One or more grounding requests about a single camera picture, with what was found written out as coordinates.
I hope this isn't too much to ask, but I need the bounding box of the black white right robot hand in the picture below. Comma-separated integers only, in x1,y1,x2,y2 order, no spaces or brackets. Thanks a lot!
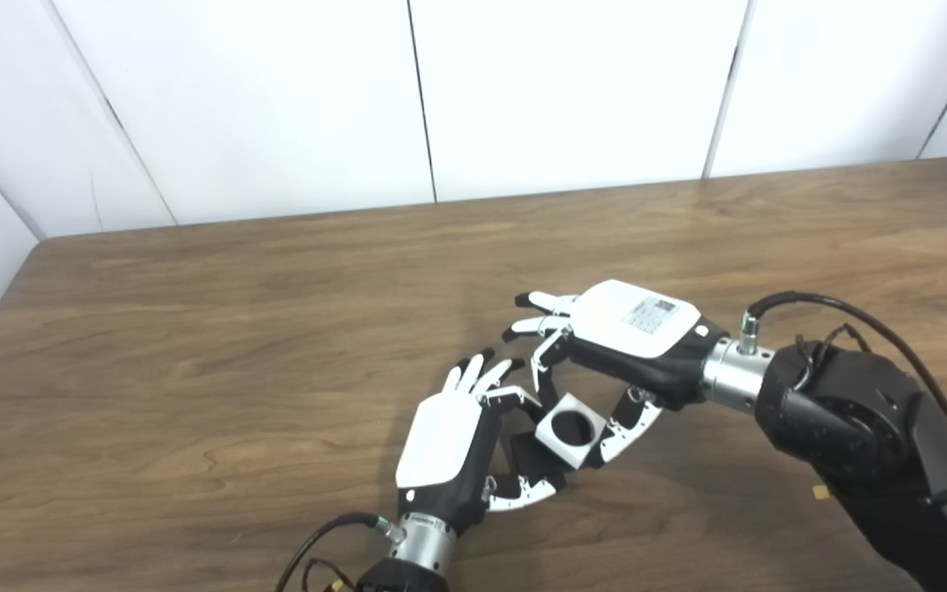
502,280,729,469

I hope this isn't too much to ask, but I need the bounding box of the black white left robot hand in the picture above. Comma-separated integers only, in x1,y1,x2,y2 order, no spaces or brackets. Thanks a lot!
395,348,566,535

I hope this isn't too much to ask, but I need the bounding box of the black peg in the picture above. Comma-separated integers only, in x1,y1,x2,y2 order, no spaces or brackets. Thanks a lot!
509,411,594,479

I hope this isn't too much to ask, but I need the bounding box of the white square piece with hole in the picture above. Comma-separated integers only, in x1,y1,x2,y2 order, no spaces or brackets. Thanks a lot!
534,393,608,469

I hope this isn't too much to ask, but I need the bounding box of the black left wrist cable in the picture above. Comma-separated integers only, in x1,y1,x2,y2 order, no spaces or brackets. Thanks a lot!
275,513,404,592

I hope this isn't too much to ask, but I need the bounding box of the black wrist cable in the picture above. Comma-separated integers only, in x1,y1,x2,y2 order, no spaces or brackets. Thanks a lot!
275,513,404,592
737,291,947,428

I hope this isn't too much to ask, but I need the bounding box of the thin left arm wire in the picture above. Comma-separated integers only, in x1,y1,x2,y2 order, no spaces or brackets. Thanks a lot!
301,559,355,592

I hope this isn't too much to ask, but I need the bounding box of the thin arm wire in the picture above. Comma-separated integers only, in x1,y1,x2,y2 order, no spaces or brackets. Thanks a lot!
794,323,873,387
301,559,355,592

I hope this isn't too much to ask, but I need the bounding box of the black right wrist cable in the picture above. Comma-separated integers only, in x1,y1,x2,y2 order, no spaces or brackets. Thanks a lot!
737,291,947,428

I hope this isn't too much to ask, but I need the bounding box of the thin right arm wire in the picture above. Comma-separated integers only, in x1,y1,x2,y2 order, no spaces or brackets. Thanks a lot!
794,323,873,387

